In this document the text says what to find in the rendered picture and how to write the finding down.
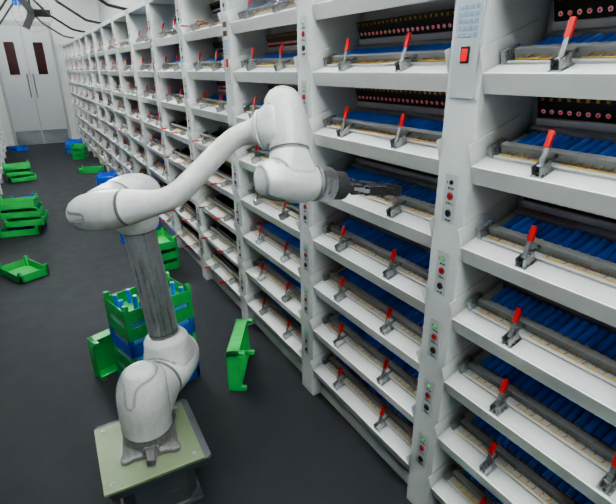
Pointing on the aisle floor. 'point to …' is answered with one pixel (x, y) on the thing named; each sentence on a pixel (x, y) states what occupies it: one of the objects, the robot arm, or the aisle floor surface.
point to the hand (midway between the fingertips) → (389, 189)
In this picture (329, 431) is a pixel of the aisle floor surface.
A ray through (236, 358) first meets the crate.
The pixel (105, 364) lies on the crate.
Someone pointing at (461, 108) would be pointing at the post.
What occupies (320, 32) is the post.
